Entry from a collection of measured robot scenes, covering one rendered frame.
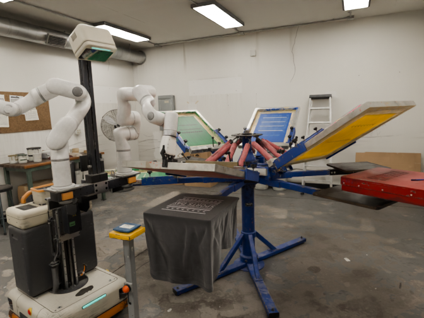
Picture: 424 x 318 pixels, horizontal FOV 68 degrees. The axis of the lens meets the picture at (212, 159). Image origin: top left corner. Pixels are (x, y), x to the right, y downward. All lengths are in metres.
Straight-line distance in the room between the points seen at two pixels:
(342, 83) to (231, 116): 2.18
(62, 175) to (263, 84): 4.96
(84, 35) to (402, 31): 5.23
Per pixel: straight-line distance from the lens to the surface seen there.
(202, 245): 1.81
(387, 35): 6.23
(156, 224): 1.91
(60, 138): 1.83
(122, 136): 2.13
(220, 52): 6.70
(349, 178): 2.08
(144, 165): 1.78
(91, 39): 1.92
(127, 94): 2.02
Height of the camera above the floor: 1.53
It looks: 9 degrees down
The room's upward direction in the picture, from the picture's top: 2 degrees counter-clockwise
